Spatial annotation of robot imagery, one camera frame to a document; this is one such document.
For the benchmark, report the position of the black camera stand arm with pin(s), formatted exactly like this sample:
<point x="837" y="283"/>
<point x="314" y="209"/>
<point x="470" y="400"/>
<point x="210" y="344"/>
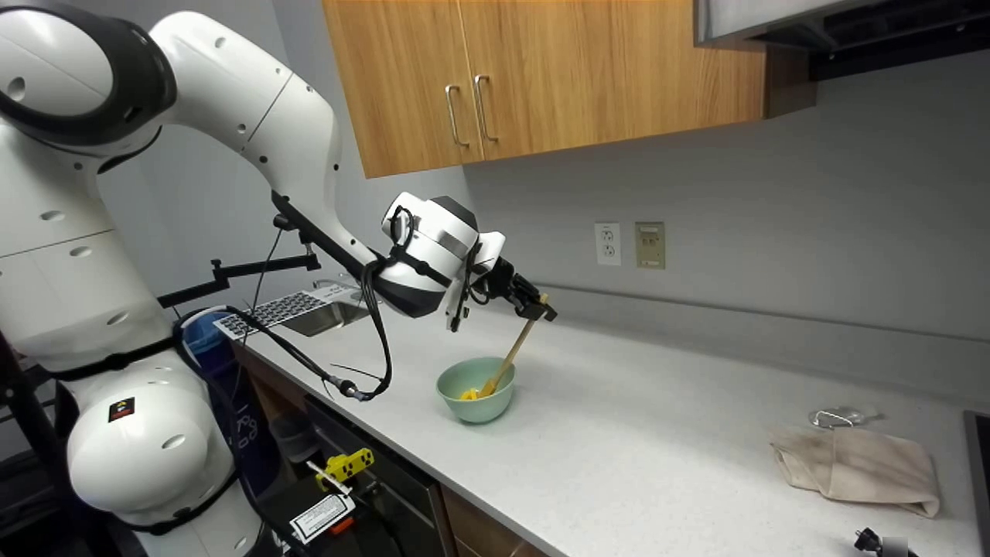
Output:
<point x="248" y="269"/>

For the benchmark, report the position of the clear plastic bag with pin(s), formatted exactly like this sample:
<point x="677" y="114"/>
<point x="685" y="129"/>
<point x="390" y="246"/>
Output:
<point x="841" y="419"/>

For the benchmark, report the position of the wooden ladle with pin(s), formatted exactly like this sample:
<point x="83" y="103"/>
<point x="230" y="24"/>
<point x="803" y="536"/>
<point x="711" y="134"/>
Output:
<point x="513" y="357"/>

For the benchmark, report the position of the beige folded cloth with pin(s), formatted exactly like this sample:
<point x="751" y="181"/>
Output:
<point x="855" y="468"/>

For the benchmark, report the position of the wooden wall cabinet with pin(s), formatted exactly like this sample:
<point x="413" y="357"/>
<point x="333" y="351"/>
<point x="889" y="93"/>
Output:
<point x="598" y="71"/>

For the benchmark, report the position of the black stand frame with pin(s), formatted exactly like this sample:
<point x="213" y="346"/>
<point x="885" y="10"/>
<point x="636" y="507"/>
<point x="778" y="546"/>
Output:
<point x="33" y="420"/>

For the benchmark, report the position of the white wall power outlet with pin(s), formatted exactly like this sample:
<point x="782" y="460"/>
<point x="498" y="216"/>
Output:
<point x="607" y="246"/>

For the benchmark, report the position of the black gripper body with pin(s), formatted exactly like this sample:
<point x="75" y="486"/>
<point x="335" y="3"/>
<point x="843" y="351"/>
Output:
<point x="501" y="283"/>

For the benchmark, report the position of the small black object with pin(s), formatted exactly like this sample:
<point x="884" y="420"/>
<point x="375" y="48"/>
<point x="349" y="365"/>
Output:
<point x="870" y="543"/>

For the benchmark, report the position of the light green bowl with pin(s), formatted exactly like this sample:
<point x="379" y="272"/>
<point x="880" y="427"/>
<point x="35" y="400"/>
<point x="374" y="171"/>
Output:
<point x="474" y="410"/>

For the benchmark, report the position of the blue bin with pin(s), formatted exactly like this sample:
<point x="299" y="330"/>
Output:
<point x="204" y="340"/>

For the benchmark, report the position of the dark range hood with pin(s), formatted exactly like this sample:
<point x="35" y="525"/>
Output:
<point x="877" y="30"/>

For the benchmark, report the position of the black stove top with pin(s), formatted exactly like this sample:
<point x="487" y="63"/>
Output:
<point x="980" y="483"/>

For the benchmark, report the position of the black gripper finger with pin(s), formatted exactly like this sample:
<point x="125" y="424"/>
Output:
<point x="538" y="296"/>
<point x="530" y="307"/>

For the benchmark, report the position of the wooden base cabinet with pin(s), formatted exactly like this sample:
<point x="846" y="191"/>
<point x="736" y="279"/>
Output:
<point x="483" y="530"/>

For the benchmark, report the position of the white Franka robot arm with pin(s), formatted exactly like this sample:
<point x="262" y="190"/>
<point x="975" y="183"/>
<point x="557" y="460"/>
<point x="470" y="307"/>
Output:
<point x="248" y="103"/>

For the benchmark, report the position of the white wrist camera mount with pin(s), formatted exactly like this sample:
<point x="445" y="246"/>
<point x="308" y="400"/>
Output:
<point x="489" y="249"/>

